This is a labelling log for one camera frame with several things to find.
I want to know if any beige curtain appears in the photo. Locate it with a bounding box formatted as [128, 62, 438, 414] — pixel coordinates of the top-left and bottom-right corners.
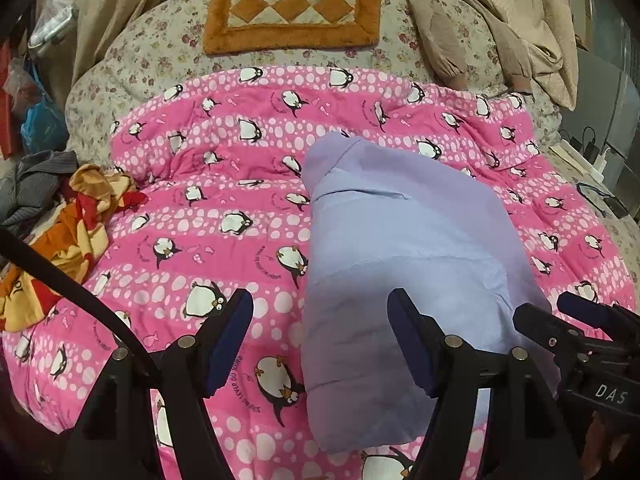
[35, 0, 176, 91]

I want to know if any beige knit blanket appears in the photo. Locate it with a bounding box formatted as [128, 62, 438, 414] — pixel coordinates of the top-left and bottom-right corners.
[460, 0, 583, 111]

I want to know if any white power strip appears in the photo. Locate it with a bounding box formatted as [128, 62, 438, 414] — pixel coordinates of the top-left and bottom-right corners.
[550, 137, 618, 177]

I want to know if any clear plastic bag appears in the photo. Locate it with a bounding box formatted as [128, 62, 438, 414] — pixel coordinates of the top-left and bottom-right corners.
[27, 0, 81, 53]

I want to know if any grey striped cloth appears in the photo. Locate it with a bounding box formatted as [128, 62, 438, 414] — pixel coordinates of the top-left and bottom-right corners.
[0, 149, 81, 241]

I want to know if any pink penguin print blanket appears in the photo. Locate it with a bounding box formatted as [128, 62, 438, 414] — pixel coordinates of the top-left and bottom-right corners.
[0, 62, 640, 480]

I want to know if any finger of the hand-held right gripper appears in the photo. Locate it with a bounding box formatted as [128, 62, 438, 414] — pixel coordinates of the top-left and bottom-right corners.
[512, 302, 591, 376]
[556, 291, 640, 346]

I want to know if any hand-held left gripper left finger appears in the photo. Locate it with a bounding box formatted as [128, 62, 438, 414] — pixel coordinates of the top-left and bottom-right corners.
[60, 287, 255, 480]

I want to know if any black cable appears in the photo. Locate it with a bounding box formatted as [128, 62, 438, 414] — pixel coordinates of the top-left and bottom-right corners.
[0, 230, 161, 376]

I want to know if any lavender fleece garment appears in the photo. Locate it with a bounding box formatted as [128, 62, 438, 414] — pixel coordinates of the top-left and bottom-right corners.
[300, 130, 561, 456]

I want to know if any blue cable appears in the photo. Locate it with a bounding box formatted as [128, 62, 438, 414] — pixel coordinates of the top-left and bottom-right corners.
[575, 180, 631, 218]

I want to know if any beige garment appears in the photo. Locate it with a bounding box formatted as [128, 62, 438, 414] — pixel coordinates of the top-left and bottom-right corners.
[385, 0, 551, 96]

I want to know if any orange checkered mat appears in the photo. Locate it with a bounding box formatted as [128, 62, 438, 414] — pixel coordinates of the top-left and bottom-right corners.
[202, 0, 383, 57]

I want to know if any floral bed quilt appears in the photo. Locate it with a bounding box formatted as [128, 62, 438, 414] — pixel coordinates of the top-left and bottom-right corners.
[65, 0, 640, 281]

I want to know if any grey metal cabinet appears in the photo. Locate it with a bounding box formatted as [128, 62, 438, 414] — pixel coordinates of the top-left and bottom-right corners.
[575, 0, 640, 171]

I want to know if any blue plastic bag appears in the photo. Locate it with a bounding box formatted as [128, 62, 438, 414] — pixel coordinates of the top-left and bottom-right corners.
[20, 60, 68, 153]

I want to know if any red bag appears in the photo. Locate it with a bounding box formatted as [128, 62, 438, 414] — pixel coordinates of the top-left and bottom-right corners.
[0, 40, 26, 158]

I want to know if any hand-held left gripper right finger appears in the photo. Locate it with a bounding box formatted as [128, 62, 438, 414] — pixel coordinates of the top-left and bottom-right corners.
[387, 287, 583, 480]

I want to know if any orange red patterned cloth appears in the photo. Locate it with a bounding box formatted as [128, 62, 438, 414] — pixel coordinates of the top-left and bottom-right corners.
[0, 162, 148, 333]

